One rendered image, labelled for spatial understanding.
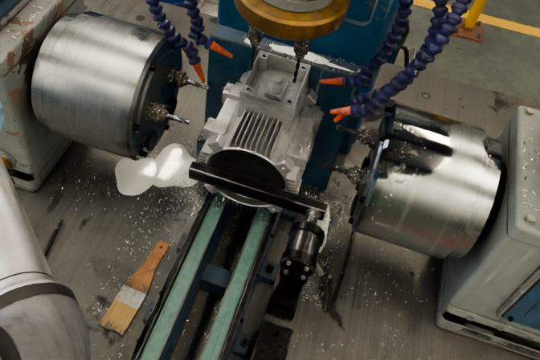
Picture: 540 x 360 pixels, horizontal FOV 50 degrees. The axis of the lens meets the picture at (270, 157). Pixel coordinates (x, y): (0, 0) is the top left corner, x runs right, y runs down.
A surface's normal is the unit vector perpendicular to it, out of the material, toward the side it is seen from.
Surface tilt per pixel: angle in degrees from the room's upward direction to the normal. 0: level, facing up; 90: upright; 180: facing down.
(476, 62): 0
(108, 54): 21
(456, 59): 0
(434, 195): 51
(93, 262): 0
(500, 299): 89
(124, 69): 28
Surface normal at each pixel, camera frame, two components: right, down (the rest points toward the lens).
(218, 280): 0.13, -0.63
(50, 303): 0.51, -0.83
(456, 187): -0.08, -0.04
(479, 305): -0.29, 0.71
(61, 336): 0.69, -0.71
